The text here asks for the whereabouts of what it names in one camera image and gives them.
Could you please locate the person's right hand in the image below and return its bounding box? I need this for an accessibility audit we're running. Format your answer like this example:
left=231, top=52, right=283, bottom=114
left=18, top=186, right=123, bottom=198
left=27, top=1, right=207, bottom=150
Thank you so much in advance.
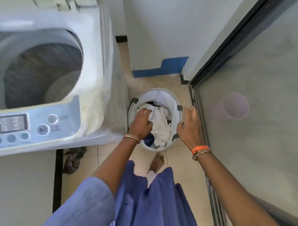
left=176, top=106, right=203, bottom=151

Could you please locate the person's left hand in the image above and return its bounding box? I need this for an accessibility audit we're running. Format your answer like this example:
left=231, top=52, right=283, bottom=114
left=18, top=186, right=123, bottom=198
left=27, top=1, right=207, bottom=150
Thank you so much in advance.
left=128, top=108, right=153, bottom=140

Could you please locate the white garment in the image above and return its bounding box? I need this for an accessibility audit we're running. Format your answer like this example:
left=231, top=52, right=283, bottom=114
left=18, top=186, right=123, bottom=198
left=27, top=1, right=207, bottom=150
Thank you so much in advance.
left=135, top=102, right=173, bottom=148

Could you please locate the white round laundry hamper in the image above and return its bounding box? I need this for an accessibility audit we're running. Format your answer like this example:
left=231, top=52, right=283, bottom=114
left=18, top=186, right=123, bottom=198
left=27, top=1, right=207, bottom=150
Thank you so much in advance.
left=127, top=88, right=183, bottom=152

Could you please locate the white blue washing machine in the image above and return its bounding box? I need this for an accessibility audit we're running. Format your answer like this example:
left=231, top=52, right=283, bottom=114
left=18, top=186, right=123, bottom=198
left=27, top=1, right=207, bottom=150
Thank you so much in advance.
left=0, top=0, right=131, bottom=157

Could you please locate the person's right forearm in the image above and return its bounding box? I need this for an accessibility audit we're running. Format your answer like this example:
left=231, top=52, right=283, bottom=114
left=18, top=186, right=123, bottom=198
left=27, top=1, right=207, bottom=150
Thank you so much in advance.
left=196, top=152, right=280, bottom=226

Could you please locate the person's left forearm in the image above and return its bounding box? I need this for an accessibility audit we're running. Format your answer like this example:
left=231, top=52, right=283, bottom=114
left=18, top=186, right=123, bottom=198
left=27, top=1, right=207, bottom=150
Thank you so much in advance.
left=92, top=138, right=140, bottom=196

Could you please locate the person's bare foot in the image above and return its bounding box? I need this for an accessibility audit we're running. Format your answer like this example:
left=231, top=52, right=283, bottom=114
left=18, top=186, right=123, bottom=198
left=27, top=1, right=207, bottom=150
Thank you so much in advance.
left=149, top=152, right=165, bottom=174

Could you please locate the person's blue tunic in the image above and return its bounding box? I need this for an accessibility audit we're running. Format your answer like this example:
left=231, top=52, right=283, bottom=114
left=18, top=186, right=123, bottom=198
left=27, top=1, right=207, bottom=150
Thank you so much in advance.
left=44, top=160, right=198, bottom=226

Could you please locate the thin multicolour bangle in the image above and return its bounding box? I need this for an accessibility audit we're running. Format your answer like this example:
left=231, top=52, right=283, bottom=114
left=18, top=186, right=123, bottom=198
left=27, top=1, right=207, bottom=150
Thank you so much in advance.
left=122, top=134, right=141, bottom=144

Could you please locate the beaded green red bangle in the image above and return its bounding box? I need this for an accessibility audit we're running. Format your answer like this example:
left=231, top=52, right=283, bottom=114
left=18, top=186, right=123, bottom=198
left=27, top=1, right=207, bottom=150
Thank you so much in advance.
left=192, top=149, right=213, bottom=161

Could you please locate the pink bucket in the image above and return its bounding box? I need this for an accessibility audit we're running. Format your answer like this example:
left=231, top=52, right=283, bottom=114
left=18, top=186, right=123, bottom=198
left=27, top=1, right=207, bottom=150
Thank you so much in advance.
left=210, top=92, right=250, bottom=121

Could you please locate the white trouser leg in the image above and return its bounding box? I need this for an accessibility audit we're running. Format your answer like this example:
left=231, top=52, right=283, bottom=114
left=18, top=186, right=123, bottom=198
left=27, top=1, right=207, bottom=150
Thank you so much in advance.
left=147, top=170, right=157, bottom=188

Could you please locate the dark rag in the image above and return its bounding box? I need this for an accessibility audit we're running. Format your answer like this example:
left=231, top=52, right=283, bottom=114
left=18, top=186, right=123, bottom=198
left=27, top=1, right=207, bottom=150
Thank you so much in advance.
left=62, top=147, right=87, bottom=174

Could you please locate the orange thread bracelet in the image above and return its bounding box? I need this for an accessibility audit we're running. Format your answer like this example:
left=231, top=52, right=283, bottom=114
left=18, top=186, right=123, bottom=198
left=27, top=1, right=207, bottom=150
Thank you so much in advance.
left=191, top=145, right=210, bottom=155

